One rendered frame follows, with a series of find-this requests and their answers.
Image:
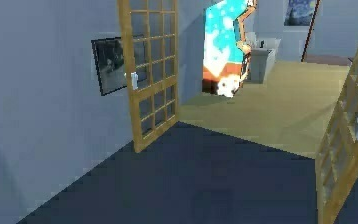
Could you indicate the wooden glazed room door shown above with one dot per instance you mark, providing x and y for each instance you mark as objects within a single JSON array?
[
  {"x": 154, "y": 50},
  {"x": 345, "y": 133}
]

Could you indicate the turquoise orange patterned cabinet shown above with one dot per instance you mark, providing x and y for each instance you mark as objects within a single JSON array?
[{"x": 222, "y": 43}]

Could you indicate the grey counter cabinet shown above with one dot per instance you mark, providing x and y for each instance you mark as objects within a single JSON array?
[{"x": 262, "y": 61}]

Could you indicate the small black object on counter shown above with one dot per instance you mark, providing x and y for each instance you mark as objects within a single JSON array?
[{"x": 262, "y": 43}]

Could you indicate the dark brown floor lamp pole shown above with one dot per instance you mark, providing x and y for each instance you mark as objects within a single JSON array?
[{"x": 309, "y": 31}]

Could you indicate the dark framed wall picture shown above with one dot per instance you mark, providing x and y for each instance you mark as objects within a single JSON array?
[{"x": 110, "y": 65}]

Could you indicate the blue starry wall painting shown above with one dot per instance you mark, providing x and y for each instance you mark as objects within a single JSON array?
[{"x": 299, "y": 12}]

